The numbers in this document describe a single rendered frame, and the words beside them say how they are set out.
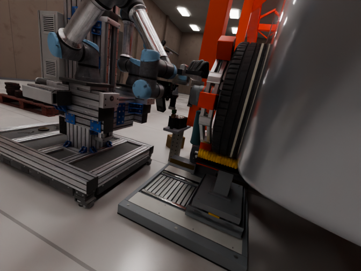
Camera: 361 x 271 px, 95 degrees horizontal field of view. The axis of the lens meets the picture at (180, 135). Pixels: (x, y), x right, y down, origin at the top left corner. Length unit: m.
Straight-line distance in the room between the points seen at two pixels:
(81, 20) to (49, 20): 0.68
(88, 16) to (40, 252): 1.15
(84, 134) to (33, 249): 0.79
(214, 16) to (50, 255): 1.93
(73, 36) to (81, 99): 0.35
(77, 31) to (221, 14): 1.13
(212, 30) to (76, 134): 1.47
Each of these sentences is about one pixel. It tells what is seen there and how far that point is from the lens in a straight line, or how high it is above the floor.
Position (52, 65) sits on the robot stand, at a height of 0.87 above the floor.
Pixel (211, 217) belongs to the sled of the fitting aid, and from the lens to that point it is 1.16.
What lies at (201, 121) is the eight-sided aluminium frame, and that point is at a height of 0.74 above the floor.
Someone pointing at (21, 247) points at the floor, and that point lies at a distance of 1.27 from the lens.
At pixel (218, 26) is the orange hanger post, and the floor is 1.42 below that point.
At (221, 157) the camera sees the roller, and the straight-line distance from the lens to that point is 1.03.
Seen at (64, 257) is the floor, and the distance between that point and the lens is 1.16.
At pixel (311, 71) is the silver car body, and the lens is 0.24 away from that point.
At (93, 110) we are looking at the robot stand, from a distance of 1.17.
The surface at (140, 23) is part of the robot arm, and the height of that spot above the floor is 1.13.
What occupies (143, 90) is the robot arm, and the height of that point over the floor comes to 0.85.
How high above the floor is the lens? 0.89
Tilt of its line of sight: 17 degrees down
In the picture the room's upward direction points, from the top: 10 degrees clockwise
